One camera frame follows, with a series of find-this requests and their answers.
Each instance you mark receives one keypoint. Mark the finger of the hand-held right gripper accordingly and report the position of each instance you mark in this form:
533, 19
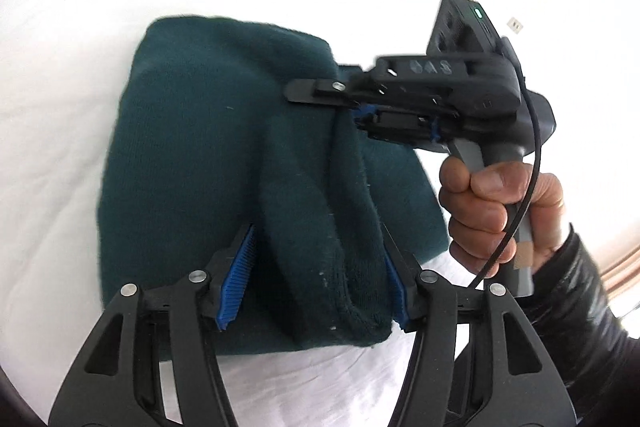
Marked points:
395, 124
320, 92

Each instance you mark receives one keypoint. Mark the dark green knit garment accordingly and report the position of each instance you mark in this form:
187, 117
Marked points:
200, 147

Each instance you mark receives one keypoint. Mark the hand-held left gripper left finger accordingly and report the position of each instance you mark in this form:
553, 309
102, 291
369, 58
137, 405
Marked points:
236, 279

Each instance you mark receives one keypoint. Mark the bed with white sheet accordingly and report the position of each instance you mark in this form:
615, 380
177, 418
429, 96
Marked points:
60, 82

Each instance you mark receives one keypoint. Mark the person's right hand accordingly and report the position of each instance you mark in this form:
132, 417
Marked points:
500, 192

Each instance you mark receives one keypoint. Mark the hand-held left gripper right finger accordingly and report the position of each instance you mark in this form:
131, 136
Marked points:
396, 284

